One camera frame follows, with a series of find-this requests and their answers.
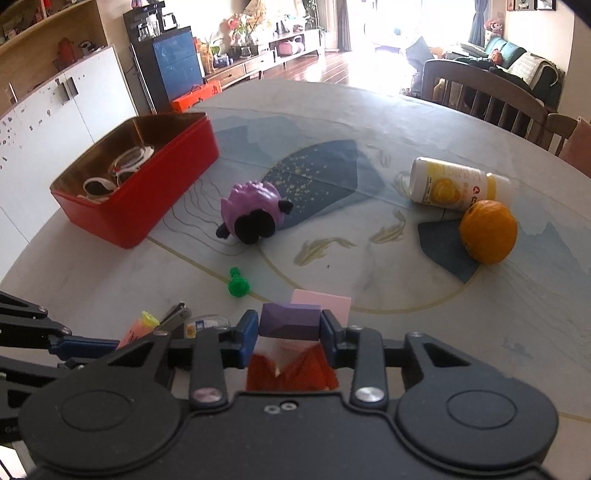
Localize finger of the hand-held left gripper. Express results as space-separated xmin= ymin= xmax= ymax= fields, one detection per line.
xmin=0 ymin=291 xmax=121 ymax=360
xmin=0 ymin=355 xmax=100 ymax=394

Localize pink cloth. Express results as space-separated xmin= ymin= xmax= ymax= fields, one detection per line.
xmin=561 ymin=117 xmax=591 ymax=180

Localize orange fruit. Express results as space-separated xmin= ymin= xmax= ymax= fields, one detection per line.
xmin=458 ymin=199 xmax=518 ymax=265

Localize potted plants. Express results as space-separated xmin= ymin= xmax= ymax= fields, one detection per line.
xmin=198 ymin=11 xmax=271 ymax=75

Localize green plastic pawn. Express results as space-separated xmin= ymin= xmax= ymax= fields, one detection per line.
xmin=228 ymin=267 xmax=251 ymax=298

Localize wooden wall shelf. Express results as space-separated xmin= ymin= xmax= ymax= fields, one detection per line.
xmin=0 ymin=0 xmax=112 ymax=109

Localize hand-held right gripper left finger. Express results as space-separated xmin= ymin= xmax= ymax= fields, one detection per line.
xmin=106 ymin=309 xmax=259 ymax=409

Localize clear eye drop bottle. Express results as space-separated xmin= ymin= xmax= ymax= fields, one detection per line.
xmin=185 ymin=315 xmax=232 ymax=341

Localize white swimming goggles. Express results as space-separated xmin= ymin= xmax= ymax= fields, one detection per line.
xmin=83 ymin=145 xmax=155 ymax=202

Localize orange yellow highlighter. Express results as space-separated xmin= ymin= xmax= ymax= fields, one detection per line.
xmin=117 ymin=311 xmax=160 ymax=350

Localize wooden slatted chair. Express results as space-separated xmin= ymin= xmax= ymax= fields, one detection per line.
xmin=421 ymin=59 xmax=561 ymax=140

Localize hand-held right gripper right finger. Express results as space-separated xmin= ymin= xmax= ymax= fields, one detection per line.
xmin=321 ymin=309 xmax=468 ymax=411

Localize orange-red block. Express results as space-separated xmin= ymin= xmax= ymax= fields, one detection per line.
xmin=246 ymin=302 xmax=341 ymax=393

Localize white yellow pill bottle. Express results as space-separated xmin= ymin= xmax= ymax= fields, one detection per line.
xmin=410 ymin=157 xmax=512 ymax=212

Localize white sofa blanket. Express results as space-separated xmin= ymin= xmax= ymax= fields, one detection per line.
xmin=508 ymin=52 xmax=546 ymax=89

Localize blue curtain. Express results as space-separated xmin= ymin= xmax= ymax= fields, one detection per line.
xmin=468 ymin=0 xmax=491 ymax=45

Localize brown storage box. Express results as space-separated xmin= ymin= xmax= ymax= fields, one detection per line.
xmin=50 ymin=112 xmax=221 ymax=250

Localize purple spiky toy animal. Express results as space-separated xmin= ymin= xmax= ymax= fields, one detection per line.
xmin=216 ymin=181 xmax=294 ymax=244

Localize pink sticky note pad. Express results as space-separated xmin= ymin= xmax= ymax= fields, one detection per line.
xmin=291 ymin=289 xmax=352 ymax=333

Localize green sofa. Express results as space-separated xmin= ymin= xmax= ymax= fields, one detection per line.
xmin=462 ymin=36 xmax=566 ymax=112

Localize black stand with blue panel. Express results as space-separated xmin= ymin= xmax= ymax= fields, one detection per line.
xmin=123 ymin=4 xmax=206 ymax=116

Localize low wooden media console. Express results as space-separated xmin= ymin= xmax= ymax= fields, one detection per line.
xmin=203 ymin=28 xmax=325 ymax=92

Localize white cabinet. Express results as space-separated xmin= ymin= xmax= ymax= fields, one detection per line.
xmin=0 ymin=44 xmax=139 ymax=252

